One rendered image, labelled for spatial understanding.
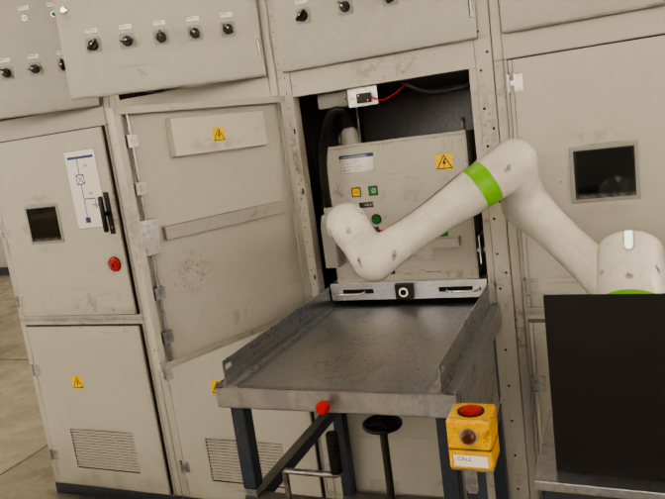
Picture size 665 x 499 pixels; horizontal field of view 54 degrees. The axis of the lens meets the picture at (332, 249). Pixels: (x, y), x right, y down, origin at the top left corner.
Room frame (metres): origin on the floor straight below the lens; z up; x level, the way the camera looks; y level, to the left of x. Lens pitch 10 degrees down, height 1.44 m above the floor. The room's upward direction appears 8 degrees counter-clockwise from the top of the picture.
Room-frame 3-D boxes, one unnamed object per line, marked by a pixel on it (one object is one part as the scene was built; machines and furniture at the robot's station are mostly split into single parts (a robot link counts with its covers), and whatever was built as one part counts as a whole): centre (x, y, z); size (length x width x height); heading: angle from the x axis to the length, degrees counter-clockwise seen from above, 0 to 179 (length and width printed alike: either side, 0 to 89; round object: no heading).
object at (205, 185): (2.02, 0.33, 1.21); 0.63 x 0.07 x 0.74; 135
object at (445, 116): (2.44, -0.37, 1.18); 0.78 x 0.69 x 0.79; 157
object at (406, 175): (2.12, -0.23, 1.15); 0.48 x 0.01 x 0.48; 67
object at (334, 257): (2.14, -0.01, 1.09); 0.08 x 0.05 x 0.17; 157
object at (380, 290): (2.13, -0.23, 0.89); 0.54 x 0.05 x 0.06; 67
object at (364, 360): (1.77, -0.08, 0.82); 0.68 x 0.62 x 0.06; 157
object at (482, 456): (1.13, -0.21, 0.85); 0.08 x 0.08 x 0.10; 67
